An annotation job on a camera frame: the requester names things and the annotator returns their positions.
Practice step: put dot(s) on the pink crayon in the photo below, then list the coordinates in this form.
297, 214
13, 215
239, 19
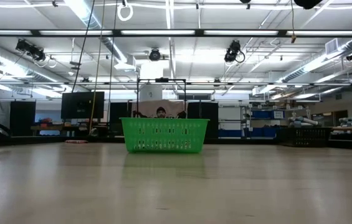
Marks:
76, 141

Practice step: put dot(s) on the black plastic basket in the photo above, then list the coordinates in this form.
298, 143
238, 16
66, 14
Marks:
306, 137

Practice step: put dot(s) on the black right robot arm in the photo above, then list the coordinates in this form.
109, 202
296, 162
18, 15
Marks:
308, 3

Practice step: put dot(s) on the person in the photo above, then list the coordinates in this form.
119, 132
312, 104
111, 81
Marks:
161, 112

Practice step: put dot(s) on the green plastic basket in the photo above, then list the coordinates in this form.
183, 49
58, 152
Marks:
163, 135

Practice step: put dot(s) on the black panel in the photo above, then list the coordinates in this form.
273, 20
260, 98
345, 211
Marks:
205, 119
118, 118
22, 118

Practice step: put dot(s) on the white column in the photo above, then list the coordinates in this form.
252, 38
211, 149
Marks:
150, 81

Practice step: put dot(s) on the round black ceiling device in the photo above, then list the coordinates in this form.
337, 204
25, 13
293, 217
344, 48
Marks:
154, 55

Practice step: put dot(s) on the blue storage bins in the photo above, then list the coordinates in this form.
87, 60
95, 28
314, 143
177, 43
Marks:
247, 133

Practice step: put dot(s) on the metal shelf with blue bins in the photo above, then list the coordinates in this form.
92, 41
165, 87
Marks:
266, 114

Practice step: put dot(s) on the black monitor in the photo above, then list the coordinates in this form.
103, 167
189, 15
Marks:
82, 105

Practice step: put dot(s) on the black beam with light strips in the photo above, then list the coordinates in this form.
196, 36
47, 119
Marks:
116, 32

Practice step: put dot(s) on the table with colourful items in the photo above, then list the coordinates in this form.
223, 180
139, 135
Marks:
46, 126

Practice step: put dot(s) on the black background rig frame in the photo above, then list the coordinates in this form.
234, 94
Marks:
161, 80

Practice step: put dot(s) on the silver air duct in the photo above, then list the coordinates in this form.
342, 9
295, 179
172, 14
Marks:
107, 40
319, 62

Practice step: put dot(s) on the black aluminium table frame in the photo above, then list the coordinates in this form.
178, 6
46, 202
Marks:
23, 140

